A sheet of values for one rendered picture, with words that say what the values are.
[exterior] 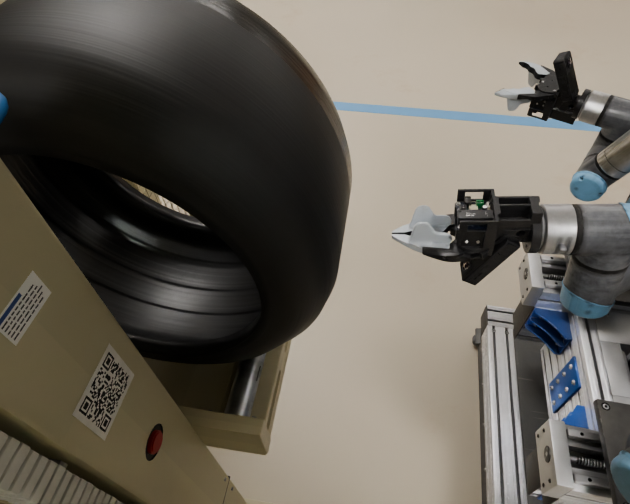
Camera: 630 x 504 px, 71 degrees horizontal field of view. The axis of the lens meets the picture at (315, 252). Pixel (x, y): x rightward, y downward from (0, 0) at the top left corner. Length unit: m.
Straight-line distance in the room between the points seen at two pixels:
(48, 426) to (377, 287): 1.73
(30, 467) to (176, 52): 0.40
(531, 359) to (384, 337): 0.56
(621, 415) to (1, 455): 1.06
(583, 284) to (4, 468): 0.74
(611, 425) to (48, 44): 1.13
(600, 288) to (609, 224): 0.11
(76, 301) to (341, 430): 1.40
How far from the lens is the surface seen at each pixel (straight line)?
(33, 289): 0.41
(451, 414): 1.82
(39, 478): 0.50
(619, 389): 1.31
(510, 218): 0.70
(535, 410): 1.68
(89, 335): 0.48
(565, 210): 0.72
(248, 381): 0.82
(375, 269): 2.12
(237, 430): 0.76
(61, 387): 0.47
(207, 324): 0.90
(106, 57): 0.48
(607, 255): 0.74
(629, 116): 1.28
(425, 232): 0.69
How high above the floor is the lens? 1.66
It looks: 49 degrees down
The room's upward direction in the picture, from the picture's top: 3 degrees counter-clockwise
